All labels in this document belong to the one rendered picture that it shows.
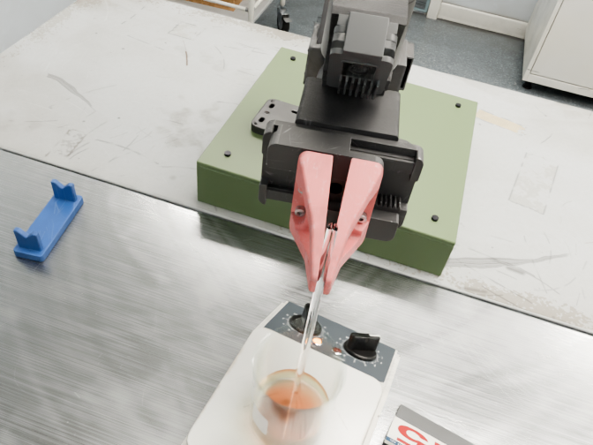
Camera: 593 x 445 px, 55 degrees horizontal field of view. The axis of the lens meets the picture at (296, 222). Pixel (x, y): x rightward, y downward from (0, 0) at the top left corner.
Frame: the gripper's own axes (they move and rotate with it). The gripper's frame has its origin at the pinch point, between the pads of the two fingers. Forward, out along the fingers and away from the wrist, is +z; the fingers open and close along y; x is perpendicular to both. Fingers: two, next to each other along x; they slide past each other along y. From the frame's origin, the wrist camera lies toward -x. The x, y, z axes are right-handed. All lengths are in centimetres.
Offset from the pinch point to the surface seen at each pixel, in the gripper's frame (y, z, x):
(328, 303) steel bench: 2.3, -16.7, 25.7
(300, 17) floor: -27, -263, 120
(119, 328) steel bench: -18.3, -8.8, 25.5
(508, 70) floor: 82, -246, 120
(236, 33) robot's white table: -20, -71, 27
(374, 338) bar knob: 6.5, -9.2, 19.4
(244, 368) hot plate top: -4.3, -2.3, 16.6
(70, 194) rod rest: -29.5, -23.7, 23.6
